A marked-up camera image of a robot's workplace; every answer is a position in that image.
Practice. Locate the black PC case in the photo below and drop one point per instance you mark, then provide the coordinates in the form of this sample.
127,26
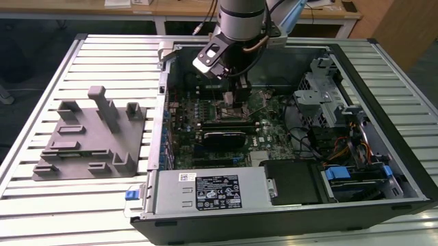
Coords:
239,230

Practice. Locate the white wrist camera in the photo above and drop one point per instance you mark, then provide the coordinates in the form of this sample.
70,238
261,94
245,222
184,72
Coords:
208,60

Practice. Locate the moulded parts rack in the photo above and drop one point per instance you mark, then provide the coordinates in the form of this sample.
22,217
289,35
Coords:
88,133

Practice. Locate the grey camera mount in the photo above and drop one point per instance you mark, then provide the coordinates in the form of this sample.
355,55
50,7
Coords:
276,38

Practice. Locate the wooden desk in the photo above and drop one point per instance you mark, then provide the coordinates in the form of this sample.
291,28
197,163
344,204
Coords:
335,14

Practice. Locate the black CPU socket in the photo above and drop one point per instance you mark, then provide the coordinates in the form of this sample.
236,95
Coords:
231,114

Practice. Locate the white labelled box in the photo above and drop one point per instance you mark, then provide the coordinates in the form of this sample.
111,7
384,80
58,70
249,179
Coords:
141,1

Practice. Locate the silver power supply unit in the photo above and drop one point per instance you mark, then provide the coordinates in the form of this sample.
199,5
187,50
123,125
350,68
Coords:
171,189

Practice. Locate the wooden cabinet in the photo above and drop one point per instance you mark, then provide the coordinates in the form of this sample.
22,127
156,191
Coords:
403,25

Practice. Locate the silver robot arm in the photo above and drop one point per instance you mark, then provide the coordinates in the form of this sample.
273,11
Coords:
239,20

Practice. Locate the black graphics card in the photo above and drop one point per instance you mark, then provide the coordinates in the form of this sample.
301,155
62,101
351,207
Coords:
223,139

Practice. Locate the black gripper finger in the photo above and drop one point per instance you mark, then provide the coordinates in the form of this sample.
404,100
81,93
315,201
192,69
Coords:
232,83
245,92

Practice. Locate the blue disk carrier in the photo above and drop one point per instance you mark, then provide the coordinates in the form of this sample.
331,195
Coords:
336,173

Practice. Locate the black plastic shroud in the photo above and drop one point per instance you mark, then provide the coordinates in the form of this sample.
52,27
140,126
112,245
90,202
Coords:
289,182

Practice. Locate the green motherboard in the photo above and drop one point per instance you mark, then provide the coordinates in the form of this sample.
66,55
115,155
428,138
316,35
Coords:
277,151

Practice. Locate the small blue clip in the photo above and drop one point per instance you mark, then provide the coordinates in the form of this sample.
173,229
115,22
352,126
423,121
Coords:
387,171

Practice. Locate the white flat box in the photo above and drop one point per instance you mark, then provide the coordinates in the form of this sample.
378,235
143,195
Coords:
116,2

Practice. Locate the small black device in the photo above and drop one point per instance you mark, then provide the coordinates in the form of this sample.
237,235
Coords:
350,6

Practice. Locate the black RAM slot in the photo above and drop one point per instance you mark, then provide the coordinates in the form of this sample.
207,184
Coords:
204,92
204,87
225,124
225,128

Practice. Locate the silver chipset heatsink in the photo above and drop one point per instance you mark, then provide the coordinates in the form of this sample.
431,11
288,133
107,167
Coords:
260,156

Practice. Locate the silver drive cage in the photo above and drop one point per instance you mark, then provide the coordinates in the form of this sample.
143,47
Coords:
319,98

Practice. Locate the blue plastic latch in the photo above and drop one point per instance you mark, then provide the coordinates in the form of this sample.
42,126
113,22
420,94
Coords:
132,195

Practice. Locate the black disk drive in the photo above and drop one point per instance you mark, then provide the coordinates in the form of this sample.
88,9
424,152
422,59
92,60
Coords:
359,189

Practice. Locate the green RAM stick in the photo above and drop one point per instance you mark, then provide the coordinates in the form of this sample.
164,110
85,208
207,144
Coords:
73,153

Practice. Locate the grey metal leg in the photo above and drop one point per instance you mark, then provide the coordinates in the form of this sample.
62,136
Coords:
4,96

